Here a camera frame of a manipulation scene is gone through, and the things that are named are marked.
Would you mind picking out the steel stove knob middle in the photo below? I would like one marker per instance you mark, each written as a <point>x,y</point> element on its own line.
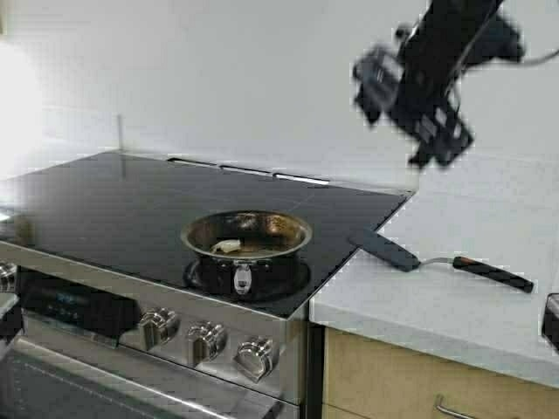
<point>204,342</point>

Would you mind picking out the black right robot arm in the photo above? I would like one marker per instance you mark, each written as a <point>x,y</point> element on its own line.
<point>451,37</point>

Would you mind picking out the stainless steel stove black cooktop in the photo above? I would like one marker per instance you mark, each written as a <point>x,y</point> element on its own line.
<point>97,243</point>

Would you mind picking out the steel stove knob right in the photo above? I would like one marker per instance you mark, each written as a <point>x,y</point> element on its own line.
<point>257,357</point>

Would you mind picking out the black object at right edge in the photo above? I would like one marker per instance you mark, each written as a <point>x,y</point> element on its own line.
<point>550,321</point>

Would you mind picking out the steel frying pan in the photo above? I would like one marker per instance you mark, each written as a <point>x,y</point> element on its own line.
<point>269,265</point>

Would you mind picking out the light wooden base cabinet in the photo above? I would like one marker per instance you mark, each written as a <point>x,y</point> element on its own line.
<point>366,378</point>

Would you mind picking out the black spatula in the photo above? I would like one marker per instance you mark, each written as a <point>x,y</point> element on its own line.
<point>398,257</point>

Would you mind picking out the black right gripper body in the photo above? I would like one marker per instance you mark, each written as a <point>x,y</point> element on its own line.
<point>429,118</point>

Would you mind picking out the silver drawer handle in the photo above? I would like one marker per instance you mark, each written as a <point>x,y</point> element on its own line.
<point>444,410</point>

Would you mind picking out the white shrimp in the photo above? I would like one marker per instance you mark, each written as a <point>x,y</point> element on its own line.
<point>227,246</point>

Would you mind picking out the steel stove knob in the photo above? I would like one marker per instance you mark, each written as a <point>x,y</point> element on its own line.
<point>204,342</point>
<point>257,357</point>
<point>157,327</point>
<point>8,277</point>

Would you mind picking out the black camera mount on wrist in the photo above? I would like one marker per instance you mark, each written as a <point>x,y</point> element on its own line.
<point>378,74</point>

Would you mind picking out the steel stove knob far left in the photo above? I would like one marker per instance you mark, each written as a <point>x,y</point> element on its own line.
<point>8,277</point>

